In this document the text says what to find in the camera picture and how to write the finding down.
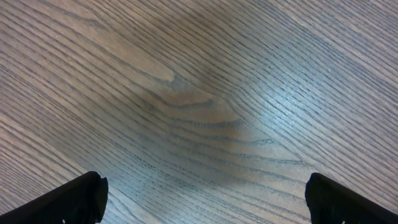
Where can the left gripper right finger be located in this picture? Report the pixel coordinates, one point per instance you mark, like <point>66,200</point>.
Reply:
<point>332,203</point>

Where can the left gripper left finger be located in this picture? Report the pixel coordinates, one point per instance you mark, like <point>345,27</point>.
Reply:
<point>81,200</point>

